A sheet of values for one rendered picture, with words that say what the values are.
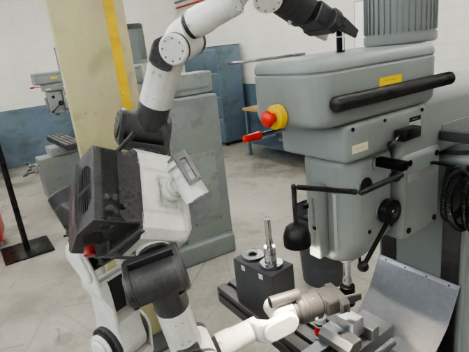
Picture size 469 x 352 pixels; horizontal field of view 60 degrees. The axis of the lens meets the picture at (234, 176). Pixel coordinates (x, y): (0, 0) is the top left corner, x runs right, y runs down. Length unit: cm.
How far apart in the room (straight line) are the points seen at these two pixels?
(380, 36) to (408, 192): 44
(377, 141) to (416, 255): 66
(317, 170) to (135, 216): 50
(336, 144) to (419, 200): 39
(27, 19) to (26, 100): 164
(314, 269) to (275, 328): 222
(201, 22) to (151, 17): 971
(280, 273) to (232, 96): 711
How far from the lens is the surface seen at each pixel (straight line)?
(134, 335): 154
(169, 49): 105
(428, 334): 164
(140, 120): 118
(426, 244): 161
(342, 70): 97
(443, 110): 136
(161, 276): 101
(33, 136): 992
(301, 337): 161
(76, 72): 256
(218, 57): 834
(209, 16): 103
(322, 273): 343
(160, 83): 111
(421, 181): 130
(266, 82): 104
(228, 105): 847
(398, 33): 126
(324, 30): 108
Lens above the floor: 193
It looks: 17 degrees down
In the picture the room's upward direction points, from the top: 6 degrees counter-clockwise
